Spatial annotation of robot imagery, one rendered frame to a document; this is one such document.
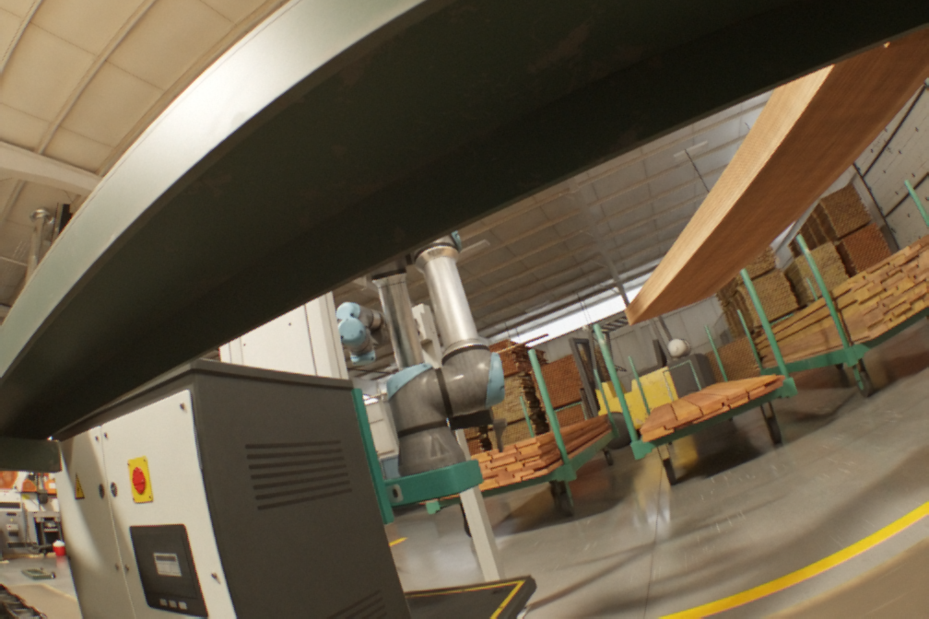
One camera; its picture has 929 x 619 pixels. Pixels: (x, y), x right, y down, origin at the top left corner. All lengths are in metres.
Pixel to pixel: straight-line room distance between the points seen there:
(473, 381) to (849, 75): 0.86
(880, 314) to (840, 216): 8.79
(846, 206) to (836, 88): 11.63
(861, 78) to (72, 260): 0.67
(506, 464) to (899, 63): 2.96
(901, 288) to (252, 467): 3.38
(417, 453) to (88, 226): 0.85
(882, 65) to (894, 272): 2.87
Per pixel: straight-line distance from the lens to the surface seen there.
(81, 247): 0.23
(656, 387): 7.99
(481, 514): 1.81
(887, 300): 3.35
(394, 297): 1.22
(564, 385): 10.77
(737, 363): 10.61
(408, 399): 1.01
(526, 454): 3.09
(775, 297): 11.02
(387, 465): 8.69
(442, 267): 1.16
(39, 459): 0.68
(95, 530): 0.87
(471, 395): 1.01
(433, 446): 0.99
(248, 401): 0.63
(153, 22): 7.74
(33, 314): 0.30
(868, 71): 0.59
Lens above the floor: 0.68
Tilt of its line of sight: 22 degrees up
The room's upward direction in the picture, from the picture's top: 17 degrees counter-clockwise
